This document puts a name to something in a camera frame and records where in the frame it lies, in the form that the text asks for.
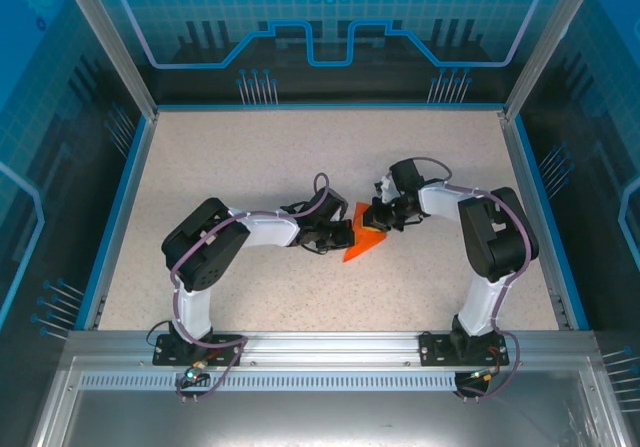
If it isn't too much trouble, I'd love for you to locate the slotted grey cable duct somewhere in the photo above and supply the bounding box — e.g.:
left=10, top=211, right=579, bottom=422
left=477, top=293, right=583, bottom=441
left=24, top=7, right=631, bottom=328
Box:
left=78, top=371, right=460, bottom=394

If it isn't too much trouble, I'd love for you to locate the orange square paper sheet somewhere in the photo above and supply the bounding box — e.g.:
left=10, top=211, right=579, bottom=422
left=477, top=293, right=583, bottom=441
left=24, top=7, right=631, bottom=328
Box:
left=341, top=200, right=390, bottom=264

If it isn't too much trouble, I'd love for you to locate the aluminium mounting rail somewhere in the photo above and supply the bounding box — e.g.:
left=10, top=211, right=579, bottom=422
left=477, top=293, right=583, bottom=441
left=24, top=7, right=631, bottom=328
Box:
left=64, top=329, right=601, bottom=369

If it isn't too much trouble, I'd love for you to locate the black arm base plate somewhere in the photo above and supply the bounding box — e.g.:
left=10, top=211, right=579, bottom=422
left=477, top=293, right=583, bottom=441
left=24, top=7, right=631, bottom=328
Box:
left=418, top=331, right=512, bottom=368
left=152, top=333, right=247, bottom=368

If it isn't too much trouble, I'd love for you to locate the aluminium frame post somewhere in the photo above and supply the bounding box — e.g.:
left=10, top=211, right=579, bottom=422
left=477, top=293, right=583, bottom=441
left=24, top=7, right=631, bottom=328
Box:
left=502, top=0, right=604, bottom=121
left=55, top=0, right=160, bottom=121

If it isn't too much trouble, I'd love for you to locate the cable connector plug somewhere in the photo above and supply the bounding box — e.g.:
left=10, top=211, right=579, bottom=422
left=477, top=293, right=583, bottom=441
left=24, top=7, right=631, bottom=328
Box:
left=180, top=359, right=212, bottom=384
left=467, top=366, right=502, bottom=384

